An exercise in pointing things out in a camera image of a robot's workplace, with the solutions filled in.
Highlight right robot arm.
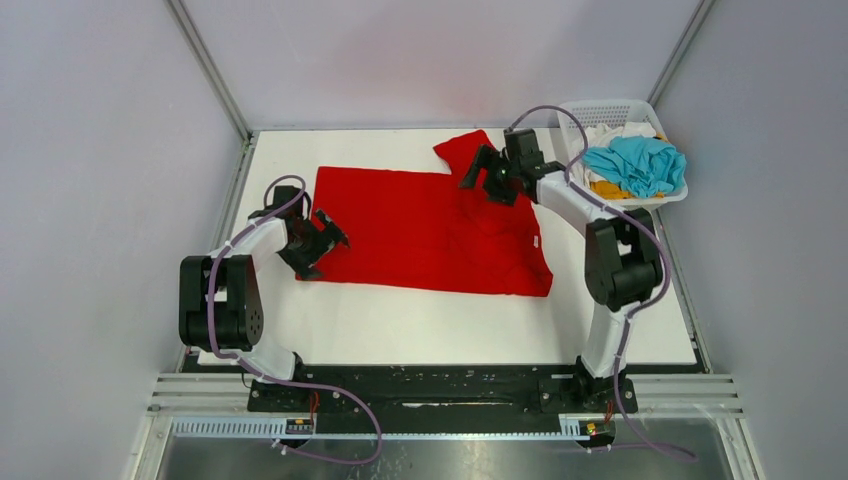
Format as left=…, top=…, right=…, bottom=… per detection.
left=460, top=129, right=669, bottom=412

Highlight left aluminium corner post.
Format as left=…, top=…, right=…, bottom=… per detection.
left=164, top=0, right=252, bottom=143

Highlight right aluminium corner post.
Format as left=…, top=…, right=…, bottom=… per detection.
left=647, top=0, right=717, bottom=108

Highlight aluminium frame rail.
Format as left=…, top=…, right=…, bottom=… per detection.
left=129, top=366, right=765, bottom=479

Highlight red t-shirt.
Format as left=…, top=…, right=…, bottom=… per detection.
left=313, top=130, right=554, bottom=297

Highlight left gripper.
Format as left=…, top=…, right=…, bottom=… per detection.
left=278, top=209, right=347, bottom=280

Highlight light blue t-shirt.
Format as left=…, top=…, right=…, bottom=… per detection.
left=582, top=137, right=687, bottom=199

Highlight white plastic laundry basket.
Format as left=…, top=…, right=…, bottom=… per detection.
left=557, top=99, right=688, bottom=210

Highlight aluminium corner post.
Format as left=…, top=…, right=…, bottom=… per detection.
left=647, top=0, right=717, bottom=108
left=164, top=0, right=252, bottom=143

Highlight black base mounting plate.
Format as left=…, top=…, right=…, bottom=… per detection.
left=247, top=365, right=638, bottom=435

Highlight yellow t-shirt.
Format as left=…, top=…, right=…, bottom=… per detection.
left=589, top=180, right=642, bottom=201

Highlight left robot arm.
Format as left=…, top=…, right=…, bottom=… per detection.
left=178, top=185, right=350, bottom=411

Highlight white t-shirt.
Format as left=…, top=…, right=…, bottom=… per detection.
left=585, top=122, right=657, bottom=148

